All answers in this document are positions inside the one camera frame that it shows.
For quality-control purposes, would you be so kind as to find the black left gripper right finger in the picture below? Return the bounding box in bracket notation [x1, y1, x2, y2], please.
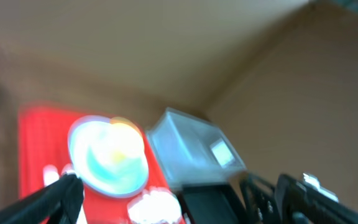
[275, 174, 358, 224]

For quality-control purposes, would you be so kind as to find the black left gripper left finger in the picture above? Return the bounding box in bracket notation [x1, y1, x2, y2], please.
[0, 176, 74, 224]

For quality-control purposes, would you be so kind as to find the yellow plastic cup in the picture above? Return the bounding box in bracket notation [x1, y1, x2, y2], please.
[110, 117, 144, 163]

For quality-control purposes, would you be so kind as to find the white napkin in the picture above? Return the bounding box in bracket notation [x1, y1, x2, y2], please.
[127, 187, 182, 224]

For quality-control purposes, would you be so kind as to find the white plastic fork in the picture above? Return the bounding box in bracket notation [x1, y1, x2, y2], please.
[43, 165, 60, 187]

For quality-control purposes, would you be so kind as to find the white plastic spoon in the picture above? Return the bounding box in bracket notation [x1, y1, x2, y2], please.
[62, 164, 88, 224]

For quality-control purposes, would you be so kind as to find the light blue plate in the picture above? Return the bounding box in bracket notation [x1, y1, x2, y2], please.
[68, 115, 149, 198]

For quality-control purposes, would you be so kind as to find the red plastic tray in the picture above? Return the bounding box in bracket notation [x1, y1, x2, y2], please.
[17, 104, 186, 224]

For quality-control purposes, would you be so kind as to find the clear plastic bin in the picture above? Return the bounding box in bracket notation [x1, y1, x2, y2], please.
[145, 108, 246, 190]

